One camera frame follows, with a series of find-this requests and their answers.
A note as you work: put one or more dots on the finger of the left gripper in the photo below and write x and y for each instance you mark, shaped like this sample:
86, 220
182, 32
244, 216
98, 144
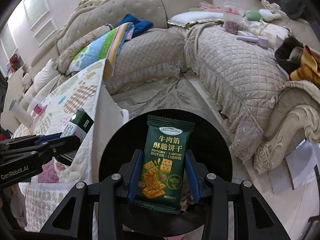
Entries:
29, 140
59, 146

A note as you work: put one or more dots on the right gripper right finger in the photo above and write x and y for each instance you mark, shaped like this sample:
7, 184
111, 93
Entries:
253, 217

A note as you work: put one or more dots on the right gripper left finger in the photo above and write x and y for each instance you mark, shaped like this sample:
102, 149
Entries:
73, 218

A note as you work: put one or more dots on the small green white box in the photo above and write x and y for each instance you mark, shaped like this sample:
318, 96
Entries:
79, 125

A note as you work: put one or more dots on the green cracker packet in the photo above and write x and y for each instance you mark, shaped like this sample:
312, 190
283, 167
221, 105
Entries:
161, 180

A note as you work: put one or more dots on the black trash bin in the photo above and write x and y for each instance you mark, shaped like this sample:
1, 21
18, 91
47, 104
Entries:
208, 147

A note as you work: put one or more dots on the white thermos bottle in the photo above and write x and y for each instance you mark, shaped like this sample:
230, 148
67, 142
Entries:
21, 114

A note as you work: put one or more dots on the white pink pill bottle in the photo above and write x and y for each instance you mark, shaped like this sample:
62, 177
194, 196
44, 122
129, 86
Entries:
35, 105

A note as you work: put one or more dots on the patchwork quilt table cover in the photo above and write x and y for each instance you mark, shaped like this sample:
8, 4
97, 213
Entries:
85, 90

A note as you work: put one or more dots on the white ruffled pillow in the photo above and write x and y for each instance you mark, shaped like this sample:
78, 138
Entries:
48, 72

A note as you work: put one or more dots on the striped bolster pillow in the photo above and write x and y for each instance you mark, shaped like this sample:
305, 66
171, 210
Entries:
82, 45

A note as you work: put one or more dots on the colourful striped blanket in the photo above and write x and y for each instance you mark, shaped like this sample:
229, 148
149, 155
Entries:
106, 47

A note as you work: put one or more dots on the blue knitted cloth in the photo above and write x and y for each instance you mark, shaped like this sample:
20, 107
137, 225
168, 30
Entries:
140, 27

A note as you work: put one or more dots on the beige tufted sofa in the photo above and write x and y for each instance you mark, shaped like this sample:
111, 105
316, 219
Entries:
266, 108

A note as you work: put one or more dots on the yellow red cloth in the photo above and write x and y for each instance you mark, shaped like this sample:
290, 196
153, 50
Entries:
309, 67

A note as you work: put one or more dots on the white satin cushion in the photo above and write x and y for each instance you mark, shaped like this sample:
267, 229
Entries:
188, 19

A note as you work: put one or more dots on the purple handheld device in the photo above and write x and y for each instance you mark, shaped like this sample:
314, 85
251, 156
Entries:
261, 41

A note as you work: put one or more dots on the clear snack bag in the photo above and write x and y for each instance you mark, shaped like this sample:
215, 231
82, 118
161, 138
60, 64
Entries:
232, 18

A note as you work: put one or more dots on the green plush toy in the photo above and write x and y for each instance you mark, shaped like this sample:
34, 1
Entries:
261, 15

